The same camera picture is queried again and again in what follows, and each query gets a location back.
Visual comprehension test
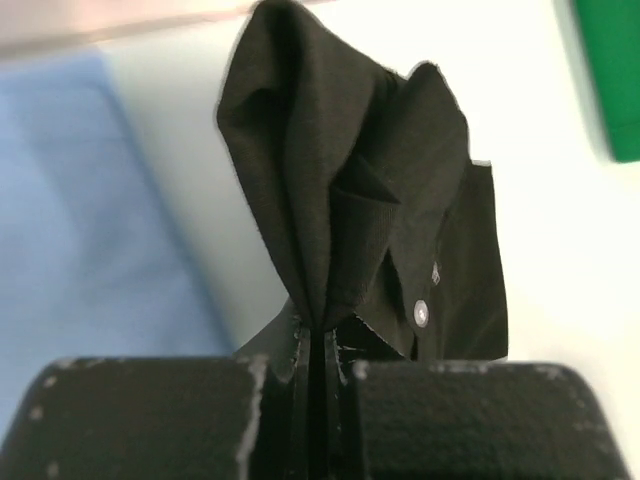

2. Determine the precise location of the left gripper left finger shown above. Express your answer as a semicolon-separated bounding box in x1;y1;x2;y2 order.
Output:
7;312;310;479

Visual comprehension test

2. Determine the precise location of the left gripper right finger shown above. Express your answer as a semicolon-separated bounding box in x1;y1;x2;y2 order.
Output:
324;319;631;479

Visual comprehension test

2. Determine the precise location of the black long sleeve shirt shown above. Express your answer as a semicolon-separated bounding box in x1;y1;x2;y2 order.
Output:
217;1;508;361

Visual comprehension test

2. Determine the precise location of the folded light blue shirt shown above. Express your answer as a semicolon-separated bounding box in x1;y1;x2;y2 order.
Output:
1;54;232;417

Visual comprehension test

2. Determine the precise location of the green plastic bin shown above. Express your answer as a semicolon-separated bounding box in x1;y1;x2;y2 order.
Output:
571;0;639;164

